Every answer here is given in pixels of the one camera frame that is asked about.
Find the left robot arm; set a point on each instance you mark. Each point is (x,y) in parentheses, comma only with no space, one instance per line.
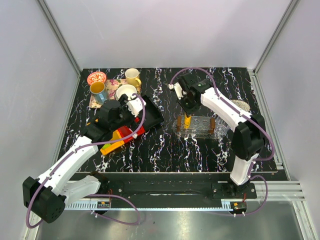
(49,193)

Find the floral tray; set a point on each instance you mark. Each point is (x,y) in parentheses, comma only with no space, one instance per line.
(111,86)

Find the black plastic bin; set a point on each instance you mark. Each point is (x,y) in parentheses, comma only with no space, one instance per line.
(153,115)

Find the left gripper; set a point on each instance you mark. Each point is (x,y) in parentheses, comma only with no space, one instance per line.
(125,105)

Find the clear acrylic rack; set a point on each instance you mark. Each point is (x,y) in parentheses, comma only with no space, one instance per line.
(200,127)

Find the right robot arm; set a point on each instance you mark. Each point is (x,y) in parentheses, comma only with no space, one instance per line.
(247,140)

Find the yellow toothpaste tube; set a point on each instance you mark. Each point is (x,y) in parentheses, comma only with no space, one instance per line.
(187,121)

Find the green toothpaste tube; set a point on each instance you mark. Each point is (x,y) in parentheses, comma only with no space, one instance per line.
(106,146)

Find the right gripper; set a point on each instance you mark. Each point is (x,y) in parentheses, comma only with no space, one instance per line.
(180,100)

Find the speckled round coaster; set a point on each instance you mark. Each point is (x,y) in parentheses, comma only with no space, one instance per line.
(242,104)

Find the yellow mug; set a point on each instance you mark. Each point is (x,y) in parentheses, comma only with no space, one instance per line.
(132,77)

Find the yellow plastic bin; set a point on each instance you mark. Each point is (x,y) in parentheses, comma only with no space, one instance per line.
(111,147)

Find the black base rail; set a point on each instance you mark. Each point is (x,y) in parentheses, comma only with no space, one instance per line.
(177,191)

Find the clear plastic cup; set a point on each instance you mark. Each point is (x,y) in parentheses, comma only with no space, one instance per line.
(221,127)

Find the red plastic bin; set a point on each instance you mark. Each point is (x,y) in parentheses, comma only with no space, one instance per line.
(124,131)

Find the orange patterned bowl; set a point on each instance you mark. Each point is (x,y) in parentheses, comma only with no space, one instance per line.
(95,77)

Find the blue mug orange inside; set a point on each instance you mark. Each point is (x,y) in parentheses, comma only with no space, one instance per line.
(99,91)

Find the white bowl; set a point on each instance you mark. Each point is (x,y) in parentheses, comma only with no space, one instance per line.
(126,89)

